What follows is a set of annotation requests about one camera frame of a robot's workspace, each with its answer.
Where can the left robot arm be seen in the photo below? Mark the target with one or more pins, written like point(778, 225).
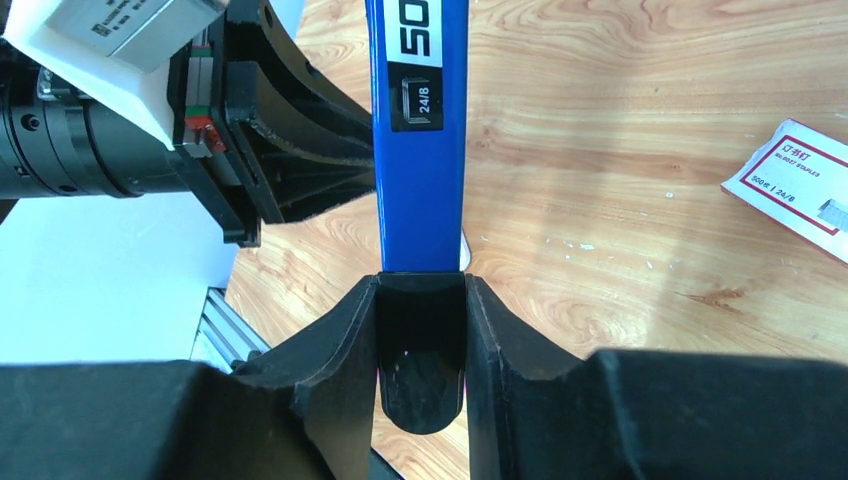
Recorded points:
point(57, 141)

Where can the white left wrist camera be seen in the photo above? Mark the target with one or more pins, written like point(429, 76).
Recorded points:
point(117, 52)

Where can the white red staple box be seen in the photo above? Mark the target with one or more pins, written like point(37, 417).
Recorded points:
point(798, 178)

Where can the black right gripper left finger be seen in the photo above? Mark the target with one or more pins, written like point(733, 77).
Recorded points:
point(178, 419)

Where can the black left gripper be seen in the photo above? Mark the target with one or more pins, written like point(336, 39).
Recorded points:
point(262, 137)

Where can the blue stapler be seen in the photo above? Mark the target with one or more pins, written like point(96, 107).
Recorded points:
point(419, 85)

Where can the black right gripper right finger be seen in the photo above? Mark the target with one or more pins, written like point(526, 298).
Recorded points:
point(535, 411)

